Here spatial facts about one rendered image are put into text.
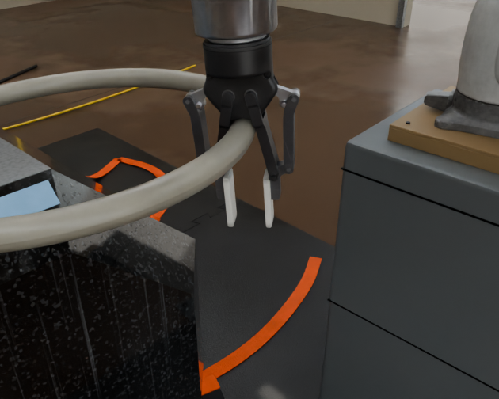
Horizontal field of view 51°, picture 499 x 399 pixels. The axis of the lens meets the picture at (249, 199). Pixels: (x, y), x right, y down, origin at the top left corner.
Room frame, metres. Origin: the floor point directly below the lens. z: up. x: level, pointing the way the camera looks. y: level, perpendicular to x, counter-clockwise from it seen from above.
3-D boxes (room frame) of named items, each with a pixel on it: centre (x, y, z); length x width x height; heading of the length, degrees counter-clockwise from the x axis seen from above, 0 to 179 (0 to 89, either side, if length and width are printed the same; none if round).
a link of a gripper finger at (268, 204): (0.57, -0.02, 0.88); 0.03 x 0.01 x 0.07; 172
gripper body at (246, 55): (0.58, 0.01, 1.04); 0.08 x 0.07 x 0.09; 82
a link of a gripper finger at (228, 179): (0.57, 0.02, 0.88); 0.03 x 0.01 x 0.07; 172
